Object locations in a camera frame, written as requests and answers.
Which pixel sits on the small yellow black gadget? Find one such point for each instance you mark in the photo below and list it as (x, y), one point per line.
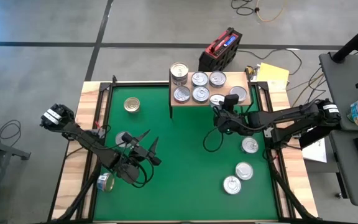
(250, 71)

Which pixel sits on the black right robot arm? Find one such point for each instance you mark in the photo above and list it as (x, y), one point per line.
(291, 118)

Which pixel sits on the green table mat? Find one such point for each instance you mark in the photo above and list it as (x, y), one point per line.
(179, 199)

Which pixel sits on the blue label gold-lid can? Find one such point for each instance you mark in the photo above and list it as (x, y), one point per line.
(106, 182)

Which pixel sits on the small teal can gold lid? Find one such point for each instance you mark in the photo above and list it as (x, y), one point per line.
(132, 104)

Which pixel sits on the grey metal stand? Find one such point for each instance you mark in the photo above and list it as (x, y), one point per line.
(5, 148)

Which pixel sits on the large teal tuna can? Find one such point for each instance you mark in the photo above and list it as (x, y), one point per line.
(216, 99)
(119, 137)

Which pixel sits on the red and black toolbox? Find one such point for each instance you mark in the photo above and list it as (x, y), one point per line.
(216, 59)

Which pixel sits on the green label tuna can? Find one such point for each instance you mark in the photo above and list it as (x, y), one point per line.
(241, 91)
(200, 94)
(244, 170)

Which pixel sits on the large red albacore can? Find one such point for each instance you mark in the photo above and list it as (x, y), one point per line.
(182, 94)

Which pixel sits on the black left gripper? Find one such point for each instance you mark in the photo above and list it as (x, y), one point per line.
(130, 168)

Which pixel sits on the red label silver-lid can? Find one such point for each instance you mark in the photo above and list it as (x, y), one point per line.
(232, 185)

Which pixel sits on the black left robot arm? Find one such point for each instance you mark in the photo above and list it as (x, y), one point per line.
(85, 140)

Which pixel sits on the black monitor pole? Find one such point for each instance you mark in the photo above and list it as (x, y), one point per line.
(356, 40)

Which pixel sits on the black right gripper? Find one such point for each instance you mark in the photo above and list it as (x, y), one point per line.
(235, 121)

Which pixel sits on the white paper sheet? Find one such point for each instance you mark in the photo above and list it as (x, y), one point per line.
(317, 152)

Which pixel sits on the black desk crossbar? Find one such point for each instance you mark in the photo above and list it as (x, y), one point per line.
(319, 133)

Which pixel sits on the black table frame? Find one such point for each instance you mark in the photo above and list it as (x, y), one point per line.
(135, 84)

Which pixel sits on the grey desk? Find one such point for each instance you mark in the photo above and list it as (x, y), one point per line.
(340, 77)

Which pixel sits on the wooden shelf with black legs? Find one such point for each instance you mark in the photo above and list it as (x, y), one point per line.
(238, 79)

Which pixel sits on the yellow paper folder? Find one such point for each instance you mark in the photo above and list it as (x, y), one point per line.
(273, 74)

